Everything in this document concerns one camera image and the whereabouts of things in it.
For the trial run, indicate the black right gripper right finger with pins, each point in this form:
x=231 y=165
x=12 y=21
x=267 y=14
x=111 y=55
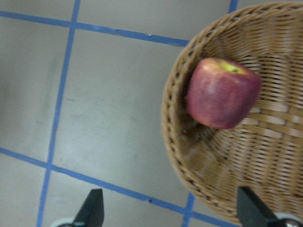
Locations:
x=253 y=212

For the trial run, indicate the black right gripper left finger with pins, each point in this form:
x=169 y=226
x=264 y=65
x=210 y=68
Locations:
x=91 y=213

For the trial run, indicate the red yellow apple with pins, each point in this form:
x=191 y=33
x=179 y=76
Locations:
x=221 y=93

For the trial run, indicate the wicker basket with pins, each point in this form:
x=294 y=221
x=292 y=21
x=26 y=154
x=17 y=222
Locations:
x=265 y=150

